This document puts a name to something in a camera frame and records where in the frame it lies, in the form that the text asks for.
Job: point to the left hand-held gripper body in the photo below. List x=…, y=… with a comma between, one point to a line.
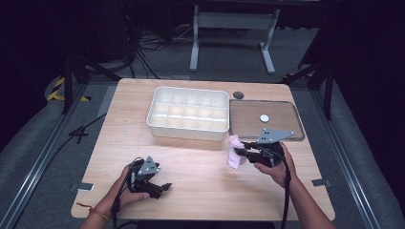
x=141, y=179

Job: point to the yellow black hazard tape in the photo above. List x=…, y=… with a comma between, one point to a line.
x=54, y=93

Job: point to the clear lid with white knob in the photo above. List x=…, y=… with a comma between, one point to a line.
x=248, y=117

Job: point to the aluminium floor rail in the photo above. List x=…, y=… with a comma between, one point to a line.
x=347, y=159
x=38, y=162

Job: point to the grey tape piece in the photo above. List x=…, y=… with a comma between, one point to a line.
x=82, y=187
x=321, y=182

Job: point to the grey metal stand frame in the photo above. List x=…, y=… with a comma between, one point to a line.
x=234, y=20

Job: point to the black floor tape mark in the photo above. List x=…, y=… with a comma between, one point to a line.
x=79, y=133

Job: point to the person's right hand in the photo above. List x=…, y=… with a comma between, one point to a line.
x=280, y=173

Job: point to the dark round table grommet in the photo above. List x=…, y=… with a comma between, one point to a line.
x=238, y=95

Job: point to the white divided storage box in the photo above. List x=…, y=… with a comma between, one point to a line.
x=187, y=114

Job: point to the pink sock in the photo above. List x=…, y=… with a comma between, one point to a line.
x=235, y=160

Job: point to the person's left hand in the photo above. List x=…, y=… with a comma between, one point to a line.
x=119, y=198

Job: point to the black tripod stand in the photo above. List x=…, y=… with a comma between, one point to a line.
x=67, y=86
x=328, y=89

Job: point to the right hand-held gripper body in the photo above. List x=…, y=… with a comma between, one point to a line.
x=269, y=156

